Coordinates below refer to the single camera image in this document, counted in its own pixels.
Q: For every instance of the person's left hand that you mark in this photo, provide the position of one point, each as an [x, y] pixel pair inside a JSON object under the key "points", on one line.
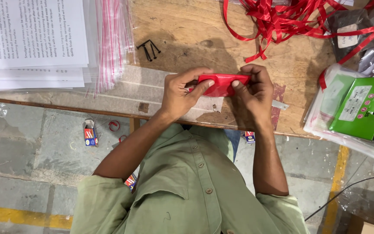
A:
{"points": [[174, 97]]}

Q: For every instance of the person's right hand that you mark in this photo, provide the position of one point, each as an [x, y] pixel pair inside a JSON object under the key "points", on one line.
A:
{"points": [[258, 97]]}

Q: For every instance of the red plastic pouch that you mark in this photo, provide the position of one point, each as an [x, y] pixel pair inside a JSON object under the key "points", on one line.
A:
{"points": [[221, 85]]}

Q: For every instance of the clear tape piece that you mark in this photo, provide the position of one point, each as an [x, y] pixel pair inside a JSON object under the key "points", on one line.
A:
{"points": [[279, 104]]}

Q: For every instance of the clear plastic sheet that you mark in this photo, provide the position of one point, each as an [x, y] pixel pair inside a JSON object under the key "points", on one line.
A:
{"points": [[141, 94]]}

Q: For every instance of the small red blue box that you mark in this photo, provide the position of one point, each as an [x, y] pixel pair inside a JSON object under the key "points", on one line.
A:
{"points": [[90, 135], [131, 181], [250, 137]]}

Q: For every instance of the black screw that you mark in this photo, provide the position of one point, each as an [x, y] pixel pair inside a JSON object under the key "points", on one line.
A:
{"points": [[146, 54], [155, 46], [153, 52], [143, 44]]}

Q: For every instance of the person's blue trousers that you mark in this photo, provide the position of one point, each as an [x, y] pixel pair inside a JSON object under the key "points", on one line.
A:
{"points": [[232, 143]]}

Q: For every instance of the stack of clear plastic packets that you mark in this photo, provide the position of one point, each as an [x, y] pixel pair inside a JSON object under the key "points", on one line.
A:
{"points": [[323, 97]]}

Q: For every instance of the heap of red ribbon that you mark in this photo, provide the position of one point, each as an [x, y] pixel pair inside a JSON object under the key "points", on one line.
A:
{"points": [[278, 19]]}

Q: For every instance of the stack of red-striped zip bags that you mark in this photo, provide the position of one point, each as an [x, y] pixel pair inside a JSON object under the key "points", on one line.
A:
{"points": [[112, 39]]}

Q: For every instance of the green card packet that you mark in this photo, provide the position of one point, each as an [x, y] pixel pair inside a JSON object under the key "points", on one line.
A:
{"points": [[352, 117]]}

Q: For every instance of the person's green shirt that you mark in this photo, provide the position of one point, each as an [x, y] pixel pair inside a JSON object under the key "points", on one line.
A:
{"points": [[187, 195]]}

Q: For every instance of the dark bag with white label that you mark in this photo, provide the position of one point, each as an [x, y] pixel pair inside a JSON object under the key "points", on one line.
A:
{"points": [[342, 35]]}

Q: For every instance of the large clear plastic bag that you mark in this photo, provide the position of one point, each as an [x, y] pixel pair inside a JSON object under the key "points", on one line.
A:
{"points": [[368, 188]]}

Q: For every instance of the stack of printed paper sheets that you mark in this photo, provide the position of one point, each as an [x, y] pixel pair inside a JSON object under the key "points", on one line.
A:
{"points": [[28, 35]]}

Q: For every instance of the cardboard box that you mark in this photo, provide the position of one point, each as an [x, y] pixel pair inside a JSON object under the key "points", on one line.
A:
{"points": [[373, 221]]}

